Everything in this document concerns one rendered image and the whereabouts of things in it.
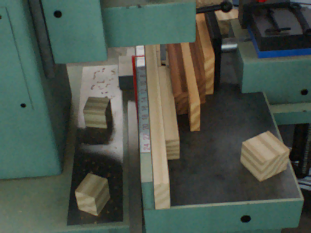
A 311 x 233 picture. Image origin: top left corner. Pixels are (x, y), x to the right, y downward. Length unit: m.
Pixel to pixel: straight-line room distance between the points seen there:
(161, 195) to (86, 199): 0.17
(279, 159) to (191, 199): 0.13
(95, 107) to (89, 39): 0.22
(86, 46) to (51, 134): 0.15
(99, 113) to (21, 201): 0.21
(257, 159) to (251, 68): 0.19
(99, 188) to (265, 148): 0.26
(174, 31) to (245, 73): 0.14
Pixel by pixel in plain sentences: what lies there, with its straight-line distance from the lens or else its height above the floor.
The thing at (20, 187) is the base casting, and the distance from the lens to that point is 0.86.
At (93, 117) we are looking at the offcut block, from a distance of 0.92.
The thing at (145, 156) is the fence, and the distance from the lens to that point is 0.65.
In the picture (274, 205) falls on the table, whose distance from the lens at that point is 0.68.
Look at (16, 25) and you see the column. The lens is 0.68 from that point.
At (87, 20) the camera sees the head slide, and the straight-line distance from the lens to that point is 0.71.
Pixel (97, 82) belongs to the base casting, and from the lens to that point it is 1.04.
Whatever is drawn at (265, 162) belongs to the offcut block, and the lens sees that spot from 0.67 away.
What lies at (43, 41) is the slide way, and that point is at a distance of 0.73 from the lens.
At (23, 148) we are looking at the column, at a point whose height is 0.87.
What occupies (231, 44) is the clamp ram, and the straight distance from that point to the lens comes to 0.85.
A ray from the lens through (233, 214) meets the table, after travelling 0.68.
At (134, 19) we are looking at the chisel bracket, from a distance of 0.75.
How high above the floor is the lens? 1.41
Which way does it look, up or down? 40 degrees down
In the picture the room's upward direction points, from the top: 3 degrees counter-clockwise
